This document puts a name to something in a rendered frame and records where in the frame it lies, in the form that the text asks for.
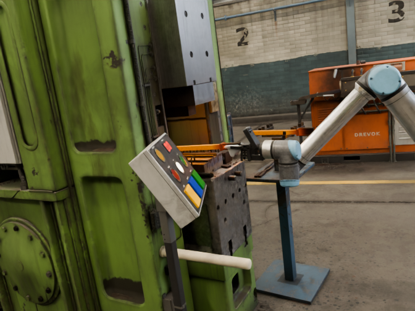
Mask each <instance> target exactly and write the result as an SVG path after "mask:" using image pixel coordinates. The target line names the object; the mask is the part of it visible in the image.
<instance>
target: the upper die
mask: <svg viewBox="0 0 415 311"><path fill-rule="evenodd" d="M162 97H163V101H164V108H169V107H184V106H196V105H199V104H203V103H206V102H210V101H214V100H215V97H214V87H213V82H209V83H202V84H198V85H191V86H184V87H178V88H167V89H162Z"/></svg>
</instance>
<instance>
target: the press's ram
mask: <svg viewBox="0 0 415 311"><path fill-rule="evenodd" d="M148 5H149V13H150V17H151V25H152V29H153V37H154V45H155V49H156V57H157V64H158V69H159V77H160V81H161V89H167V88H178V87H184V86H191V85H198V84H202V83H209V82H212V81H217V76H216V66H215V61H214V51H213V45H212V36H211V26H210V20H209V11H208V1H207V0H149V1H148Z"/></svg>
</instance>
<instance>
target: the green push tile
mask: <svg viewBox="0 0 415 311"><path fill-rule="evenodd" d="M191 176H192V177H193V178H194V180H195V181H196V182H197V184H198V185H199V186H200V187H201V189H204V185H205V182H204V181H203V180H202V178H201V177H200V176H199V175H198V173H197V172H196V171H195V170H193V171H192V173H191Z"/></svg>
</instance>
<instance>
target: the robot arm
mask: <svg viewBox="0 0 415 311"><path fill-rule="evenodd" d="M376 98H379V99H380V101H381V102H382V103H384V104H385V106H386V107H387V109H388V110H389V111H390V112H391V113H392V115H393V116H394V117H395V118H396V120H397V121H398V122H399V124H400V125H401V126H402V127H403V128H404V130H405V131H406V132H407V134H409V136H410V137H411V139H412V140H413V141H414V142H415V95H414V94H413V92H412V91H411V90H410V89H409V87H408V85H407V84H406V82H405V81H404V79H402V77H401V74H400V72H399V71H398V70H397V69H396V68H395V67H393V66H391V65H384V64H380V65H376V66H373V67H372V68H370V69H369V70H368V71H367V72H366V73H365V74H364V75H363V76H361V77H360V79H359V80H358V81H357V82H356V83H355V89H354V90H352V92H351V93H350V94H349V95H347V97H346V98H344V100H343V101H342V102H341V103H340V104H339V105H338V106H337V107H336V108H335V109H334V110H333V111H332V112H331V113H330V115H329V116H328V117H327V118H326V119H325V120H324V121H323V122H322V123H321V124H320V125H319V126H318V127H317V128H316V129H315V130H314V131H313V132H312V133H311V134H310V135H309V136H308V137H307V138H306V139H305V140H304V141H303V142H302V143H301V145H300V143H299V142H298V141H295V140H265V141H264V142H261V143H260V142H259V140H258V139H257V137H256V135H255V134H254V132H253V130H252V129H251V127H250V126H248V127H247V128H245V129H244V130H243V132H244V134H245V135H246V137H247V138H248V141H249V142H245V143H241V144H240V145H238V144H236V145H226V146H224V148H226V149H228V151H229V154H230V156H231V157H234V155H237V154H238V153H239V151H241V153H240V155H241V157H240V159H241V161H248V162H251V161H252V160H261V161H263V160H265V159H278V160H279V176H280V181H279V182H280V185H281V186H283V187H295V186H298V185H299V184H300V179H299V174H300V170H301V169H302V168H303V167H304V166H305V165H306V164H307V163H308V162H309V161H310V160H311V159H312V158H313V157H314V156H315V155H316V154H317V153H318V152H319V151H320V150H321V149H322V148H323V147H324V146H325V145H326V144H327V143H328V142H329V141H330V140H331V139H332V138H333V137H334V136H335V135H336V134H337V133H338V132H339V131H340V130H341V129H342V128H343V127H344V126H345V125H346V123H347V122H348V121H349V120H350V119H351V118H352V117H353V116H354V115H355V114H356V113H357V112H358V111H359V110H360V109H361V108H362V107H363V106H364V105H365V104H366V103H367V102H368V101H370V100H374V99H376ZM245 159H248V160H245Z"/></svg>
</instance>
